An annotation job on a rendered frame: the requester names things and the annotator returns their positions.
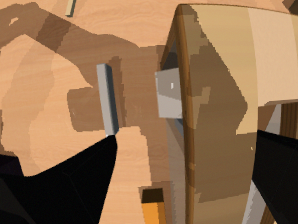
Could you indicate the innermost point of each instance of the tan thin rod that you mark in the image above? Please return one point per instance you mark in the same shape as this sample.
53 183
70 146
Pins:
70 8

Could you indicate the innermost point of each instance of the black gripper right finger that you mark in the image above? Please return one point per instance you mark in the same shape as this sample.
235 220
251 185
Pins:
276 175

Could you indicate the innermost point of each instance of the brown block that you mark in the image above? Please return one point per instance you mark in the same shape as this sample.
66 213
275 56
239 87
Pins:
263 116

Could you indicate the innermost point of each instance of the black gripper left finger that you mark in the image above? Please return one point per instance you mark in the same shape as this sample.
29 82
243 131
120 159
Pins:
72 192

